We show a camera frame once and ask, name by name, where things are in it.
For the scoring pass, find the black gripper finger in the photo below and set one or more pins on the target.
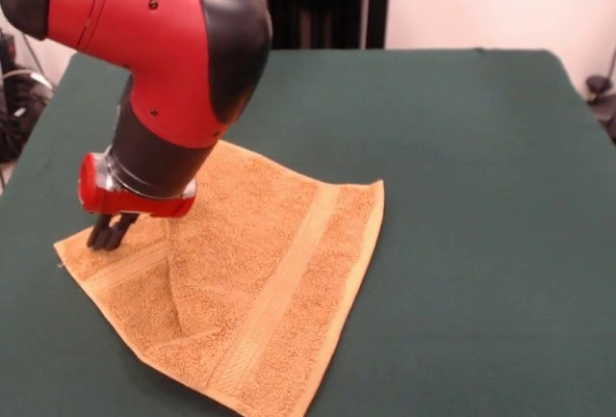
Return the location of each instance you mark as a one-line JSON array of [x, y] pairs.
[[98, 231], [118, 234]]

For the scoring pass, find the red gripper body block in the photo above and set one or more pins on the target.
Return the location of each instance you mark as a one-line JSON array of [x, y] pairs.
[[125, 202]]

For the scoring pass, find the orange terry towel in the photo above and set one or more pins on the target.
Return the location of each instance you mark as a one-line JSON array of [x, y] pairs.
[[240, 268]]

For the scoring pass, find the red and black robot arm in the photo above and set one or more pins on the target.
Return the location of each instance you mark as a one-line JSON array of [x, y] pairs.
[[144, 51]]

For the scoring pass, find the dark green table cloth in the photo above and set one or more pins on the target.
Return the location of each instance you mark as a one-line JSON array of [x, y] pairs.
[[481, 243]]

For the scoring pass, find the black floor device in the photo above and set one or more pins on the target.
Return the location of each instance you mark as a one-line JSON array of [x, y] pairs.
[[597, 85]]

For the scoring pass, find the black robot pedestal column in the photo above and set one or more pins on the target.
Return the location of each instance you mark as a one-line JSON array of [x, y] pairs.
[[317, 3]]

